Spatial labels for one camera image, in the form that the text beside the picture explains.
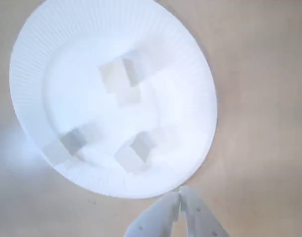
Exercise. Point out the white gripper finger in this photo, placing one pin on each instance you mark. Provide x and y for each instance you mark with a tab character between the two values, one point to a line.
156	217
202	219

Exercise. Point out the white cube block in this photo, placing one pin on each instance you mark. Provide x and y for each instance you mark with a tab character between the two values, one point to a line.
69	143
138	150
116	76

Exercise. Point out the white paper plate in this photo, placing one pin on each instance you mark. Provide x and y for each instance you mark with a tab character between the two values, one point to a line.
74	61

